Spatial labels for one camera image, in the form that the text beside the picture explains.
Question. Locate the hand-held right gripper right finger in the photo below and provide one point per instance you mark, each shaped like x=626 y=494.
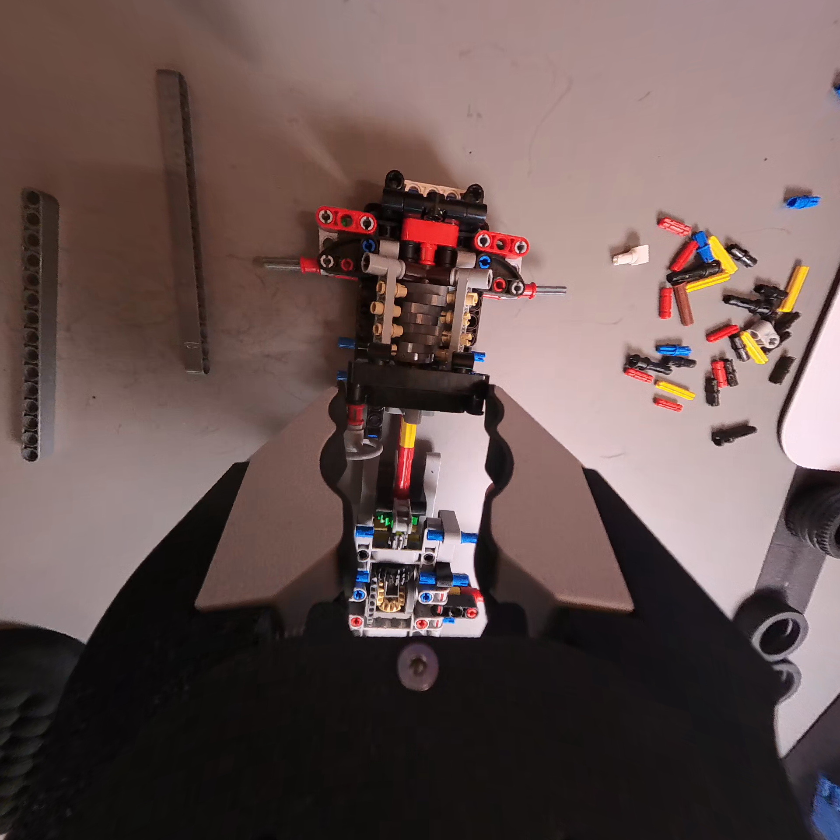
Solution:
x=551 y=525

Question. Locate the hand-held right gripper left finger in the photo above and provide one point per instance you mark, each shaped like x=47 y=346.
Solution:
x=275 y=512

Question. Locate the lego car chassis assembly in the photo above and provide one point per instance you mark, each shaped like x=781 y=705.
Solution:
x=420 y=315

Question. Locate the single black lego pin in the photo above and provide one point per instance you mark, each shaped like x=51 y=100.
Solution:
x=733 y=434

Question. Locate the grey lego wheel rim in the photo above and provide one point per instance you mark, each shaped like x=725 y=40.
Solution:
x=764 y=640

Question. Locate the black lego tyre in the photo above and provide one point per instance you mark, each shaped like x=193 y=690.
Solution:
x=817 y=525

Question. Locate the small white lego piece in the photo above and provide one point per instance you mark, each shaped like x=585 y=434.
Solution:
x=631 y=256

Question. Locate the long grey lego beam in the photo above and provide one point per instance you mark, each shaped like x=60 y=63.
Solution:
x=184 y=229
x=38 y=328

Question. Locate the pile of coloured lego pins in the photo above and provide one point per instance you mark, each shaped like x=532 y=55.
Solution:
x=715 y=253

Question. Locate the single blue lego pin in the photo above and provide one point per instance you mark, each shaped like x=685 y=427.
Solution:
x=802 y=201

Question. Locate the white rounded board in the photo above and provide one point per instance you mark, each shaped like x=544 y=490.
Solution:
x=817 y=407

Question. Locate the large black ribbed tyre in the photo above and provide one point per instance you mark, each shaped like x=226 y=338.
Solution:
x=26 y=722

